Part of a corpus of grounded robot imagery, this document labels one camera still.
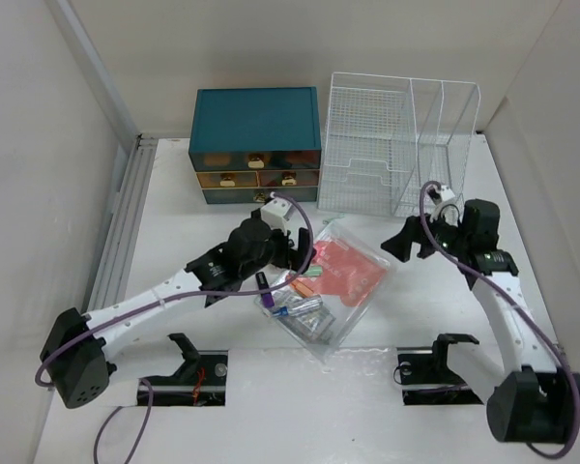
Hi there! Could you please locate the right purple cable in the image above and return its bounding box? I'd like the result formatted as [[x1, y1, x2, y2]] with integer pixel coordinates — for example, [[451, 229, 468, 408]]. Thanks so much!
[[418, 181, 580, 459]]

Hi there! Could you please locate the purple cable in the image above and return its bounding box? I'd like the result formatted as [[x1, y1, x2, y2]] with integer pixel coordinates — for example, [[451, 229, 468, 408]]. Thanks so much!
[[35, 192, 315, 464], [418, 181, 580, 459]]

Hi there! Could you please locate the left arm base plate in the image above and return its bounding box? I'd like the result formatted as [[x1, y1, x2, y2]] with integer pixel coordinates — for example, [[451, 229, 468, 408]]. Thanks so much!
[[148, 351, 228, 407]]

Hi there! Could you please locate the clear blue glue pen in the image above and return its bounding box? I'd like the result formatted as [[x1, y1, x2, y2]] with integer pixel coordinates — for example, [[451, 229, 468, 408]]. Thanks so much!
[[270, 296, 323, 318]]

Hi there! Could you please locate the aluminium rail frame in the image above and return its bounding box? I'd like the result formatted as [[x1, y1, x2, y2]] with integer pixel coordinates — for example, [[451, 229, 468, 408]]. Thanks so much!
[[79, 135, 159, 313]]

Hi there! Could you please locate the clear mesh zip pouch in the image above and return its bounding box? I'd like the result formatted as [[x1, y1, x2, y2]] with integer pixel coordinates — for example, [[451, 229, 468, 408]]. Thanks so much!
[[254, 217, 394, 363]]

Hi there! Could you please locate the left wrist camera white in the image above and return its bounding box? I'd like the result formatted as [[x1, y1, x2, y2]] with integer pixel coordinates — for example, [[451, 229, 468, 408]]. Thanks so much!
[[260, 198, 294, 231]]

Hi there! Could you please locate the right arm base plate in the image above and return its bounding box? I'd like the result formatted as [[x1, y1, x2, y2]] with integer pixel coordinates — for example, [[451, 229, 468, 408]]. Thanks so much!
[[393, 347, 482, 406]]

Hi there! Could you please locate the teal drawer organizer box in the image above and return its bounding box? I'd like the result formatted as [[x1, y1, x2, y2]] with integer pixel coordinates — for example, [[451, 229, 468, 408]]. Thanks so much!
[[188, 87, 322, 204]]

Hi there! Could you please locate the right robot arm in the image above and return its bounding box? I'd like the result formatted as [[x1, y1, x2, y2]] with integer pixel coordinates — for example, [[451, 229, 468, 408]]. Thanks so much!
[[381, 199, 580, 446]]

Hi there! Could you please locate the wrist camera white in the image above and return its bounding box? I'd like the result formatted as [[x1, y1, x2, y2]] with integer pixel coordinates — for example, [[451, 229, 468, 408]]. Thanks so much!
[[427, 185, 456, 220], [260, 198, 294, 231]]

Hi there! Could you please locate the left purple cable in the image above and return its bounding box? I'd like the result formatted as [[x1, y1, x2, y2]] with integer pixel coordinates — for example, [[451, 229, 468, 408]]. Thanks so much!
[[35, 192, 315, 464]]

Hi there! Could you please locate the pastel green highlighter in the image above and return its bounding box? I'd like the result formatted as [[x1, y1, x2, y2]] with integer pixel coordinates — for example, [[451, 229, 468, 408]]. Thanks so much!
[[303, 265, 324, 277]]

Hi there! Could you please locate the pastel orange highlighter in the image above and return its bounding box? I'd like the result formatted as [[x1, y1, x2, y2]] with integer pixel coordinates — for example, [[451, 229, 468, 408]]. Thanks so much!
[[291, 283, 315, 298]]

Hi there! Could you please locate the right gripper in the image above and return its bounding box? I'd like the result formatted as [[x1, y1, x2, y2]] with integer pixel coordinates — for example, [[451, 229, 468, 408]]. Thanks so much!
[[379, 205, 470, 262]]

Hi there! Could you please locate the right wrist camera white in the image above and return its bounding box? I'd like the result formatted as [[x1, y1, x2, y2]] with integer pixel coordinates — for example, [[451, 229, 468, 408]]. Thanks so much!
[[427, 185, 456, 220]]

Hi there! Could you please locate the white wire desk organizer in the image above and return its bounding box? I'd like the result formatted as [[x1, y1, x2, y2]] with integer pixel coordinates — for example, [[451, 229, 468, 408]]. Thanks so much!
[[317, 72, 481, 218]]

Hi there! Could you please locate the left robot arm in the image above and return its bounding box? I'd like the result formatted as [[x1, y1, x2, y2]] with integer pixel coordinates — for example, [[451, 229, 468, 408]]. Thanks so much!
[[35, 215, 315, 409]]

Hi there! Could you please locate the purple black highlighter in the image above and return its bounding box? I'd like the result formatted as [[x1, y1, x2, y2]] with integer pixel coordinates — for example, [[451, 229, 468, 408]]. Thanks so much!
[[255, 272, 275, 309]]

